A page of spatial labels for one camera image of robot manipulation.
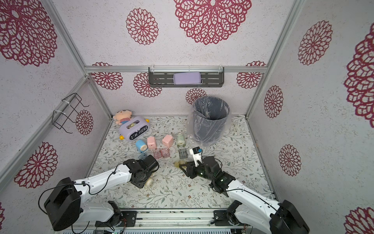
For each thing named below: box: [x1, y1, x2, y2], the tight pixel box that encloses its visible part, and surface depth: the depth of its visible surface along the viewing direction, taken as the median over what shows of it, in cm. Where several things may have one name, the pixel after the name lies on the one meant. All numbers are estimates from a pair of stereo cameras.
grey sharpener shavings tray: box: [178, 148, 189, 160], surface depth 100 cm
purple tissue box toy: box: [118, 116, 150, 141], surface depth 105 cm
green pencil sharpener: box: [176, 133, 186, 148], surface depth 99 cm
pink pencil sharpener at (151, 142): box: [147, 136, 157, 150], surface depth 99 cm
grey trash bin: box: [192, 96, 230, 143], surface depth 94 cm
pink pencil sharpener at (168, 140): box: [162, 134, 174, 148], surface depth 99 cm
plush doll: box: [112, 109, 132, 126], surface depth 115 cm
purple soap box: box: [173, 72, 202, 85], surface depth 92 cm
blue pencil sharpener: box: [135, 139, 148, 153], surface depth 97 cm
